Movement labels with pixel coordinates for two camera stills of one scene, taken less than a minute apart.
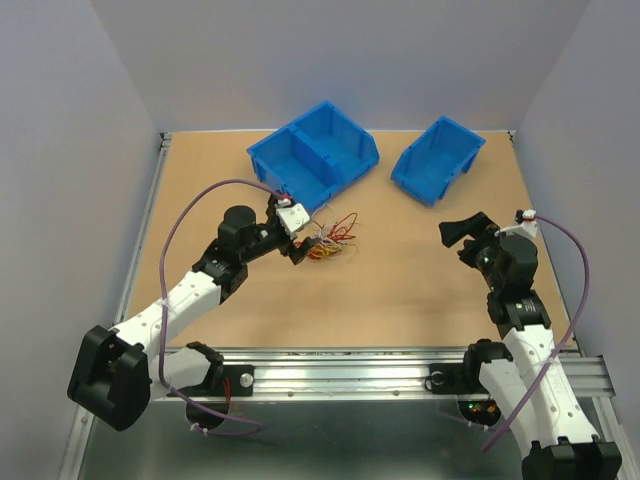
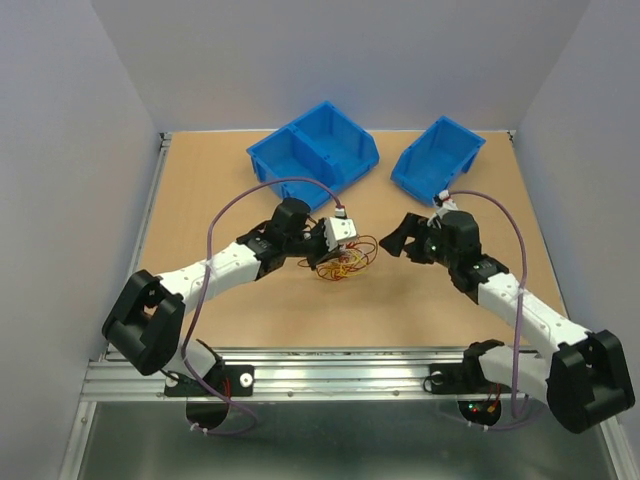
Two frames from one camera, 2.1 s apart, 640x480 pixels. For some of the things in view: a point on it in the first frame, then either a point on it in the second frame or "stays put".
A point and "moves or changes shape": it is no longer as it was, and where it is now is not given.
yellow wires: [325, 250] moves or changes shape
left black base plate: [240, 377] stays put
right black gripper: [479, 226] → [395, 241]
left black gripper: [296, 254] → [324, 253]
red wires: [340, 231] moves or changes shape
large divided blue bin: [315, 155] stays put
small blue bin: [427, 168] stays put
